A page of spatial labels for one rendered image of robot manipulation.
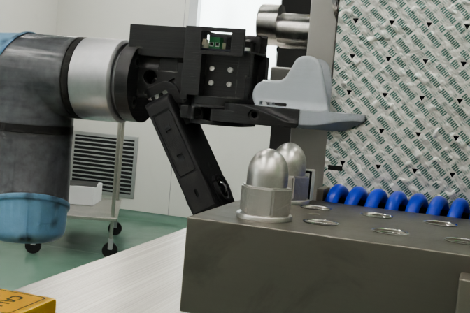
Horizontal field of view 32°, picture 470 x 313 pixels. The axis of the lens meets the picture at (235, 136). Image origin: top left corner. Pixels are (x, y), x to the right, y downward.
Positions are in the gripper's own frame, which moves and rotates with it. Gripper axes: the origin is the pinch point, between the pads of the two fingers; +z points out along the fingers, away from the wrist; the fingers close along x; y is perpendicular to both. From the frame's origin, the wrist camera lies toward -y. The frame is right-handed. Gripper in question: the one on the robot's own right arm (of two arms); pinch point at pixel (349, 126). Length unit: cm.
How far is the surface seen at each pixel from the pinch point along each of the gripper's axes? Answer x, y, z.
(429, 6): -0.3, 10.1, 5.5
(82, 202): 429, -81, -251
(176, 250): 30.6, -19.0, -26.1
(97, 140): 555, -48, -308
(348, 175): -0.3, -4.1, 0.3
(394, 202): -3.6, -5.4, 4.6
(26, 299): -8.5, -16.5, -24.0
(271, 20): 7.6, 9.0, -9.6
